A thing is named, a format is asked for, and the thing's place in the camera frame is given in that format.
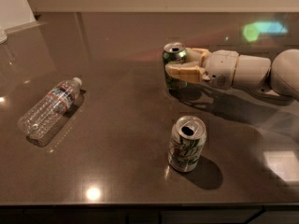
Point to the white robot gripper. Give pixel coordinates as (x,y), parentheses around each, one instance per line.
(220,67)

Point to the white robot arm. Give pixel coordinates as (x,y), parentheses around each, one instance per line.
(273,82)

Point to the white and green soda can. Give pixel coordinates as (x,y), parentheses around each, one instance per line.
(187,140)

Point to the clear plastic water bottle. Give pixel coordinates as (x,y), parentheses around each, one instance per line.
(37,122)

